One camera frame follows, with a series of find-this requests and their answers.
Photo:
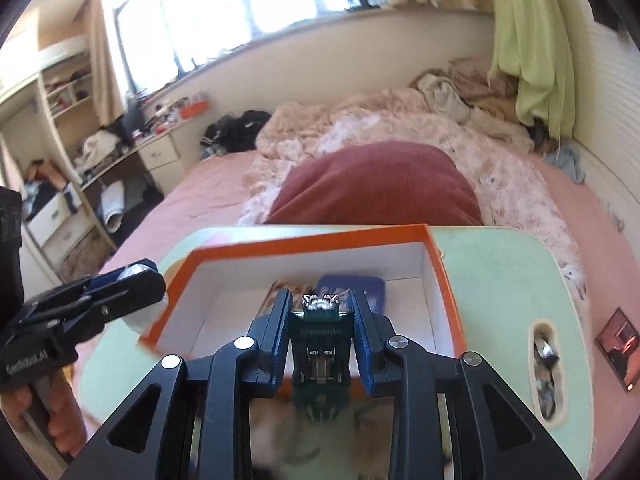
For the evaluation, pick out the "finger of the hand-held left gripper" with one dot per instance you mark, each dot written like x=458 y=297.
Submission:
x=100 y=282
x=125 y=300

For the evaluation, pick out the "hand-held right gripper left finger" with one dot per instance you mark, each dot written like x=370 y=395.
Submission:
x=282 y=340

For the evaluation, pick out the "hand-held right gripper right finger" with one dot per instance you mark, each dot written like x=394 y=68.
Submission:
x=362 y=340

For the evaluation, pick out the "black toy car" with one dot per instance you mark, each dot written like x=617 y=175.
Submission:
x=320 y=340

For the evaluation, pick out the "white furry pompom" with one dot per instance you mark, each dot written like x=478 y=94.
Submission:
x=272 y=430

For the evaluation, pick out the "orange cardboard box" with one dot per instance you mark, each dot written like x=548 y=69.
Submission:
x=440 y=280

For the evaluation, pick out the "green cartoon-print desktop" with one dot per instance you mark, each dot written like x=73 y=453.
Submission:
x=500 y=280

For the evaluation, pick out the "person's left hand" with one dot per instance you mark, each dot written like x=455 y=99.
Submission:
x=67 y=420

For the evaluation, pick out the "colourful printed card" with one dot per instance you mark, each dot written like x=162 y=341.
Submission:
x=277 y=290

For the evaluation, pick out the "white drawer cabinet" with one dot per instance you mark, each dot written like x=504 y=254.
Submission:
x=160 y=152

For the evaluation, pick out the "maroon pillow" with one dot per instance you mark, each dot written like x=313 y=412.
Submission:
x=375 y=185

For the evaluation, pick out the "cluttered shelf desk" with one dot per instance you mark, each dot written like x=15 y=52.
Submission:
x=50 y=135

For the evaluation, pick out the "foil wrappers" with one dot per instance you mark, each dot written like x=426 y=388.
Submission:
x=545 y=365

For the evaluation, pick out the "small orange tray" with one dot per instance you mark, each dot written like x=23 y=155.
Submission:
x=195 y=107

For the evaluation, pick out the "black clothes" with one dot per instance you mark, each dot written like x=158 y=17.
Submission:
x=235 y=130

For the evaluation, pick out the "pale floral blanket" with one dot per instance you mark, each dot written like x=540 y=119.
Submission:
x=310 y=125

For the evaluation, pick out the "beige curtain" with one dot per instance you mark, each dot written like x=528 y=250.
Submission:
x=107 y=55

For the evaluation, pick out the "smartphone with lit screen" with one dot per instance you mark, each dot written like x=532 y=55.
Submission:
x=620 y=350

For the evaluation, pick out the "pile of beige clothes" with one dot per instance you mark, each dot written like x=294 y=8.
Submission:
x=465 y=90

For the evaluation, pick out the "light blue cloth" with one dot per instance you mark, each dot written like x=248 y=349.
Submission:
x=567 y=160

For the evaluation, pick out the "window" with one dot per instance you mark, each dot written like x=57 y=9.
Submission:
x=225 y=5

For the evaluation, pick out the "light green hanging cloth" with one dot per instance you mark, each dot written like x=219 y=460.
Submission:
x=530 y=60

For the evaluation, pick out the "white slatted panel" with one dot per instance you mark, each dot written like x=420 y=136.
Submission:
x=610 y=110

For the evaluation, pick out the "black hanging cloth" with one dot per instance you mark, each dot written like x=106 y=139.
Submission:
x=607 y=17

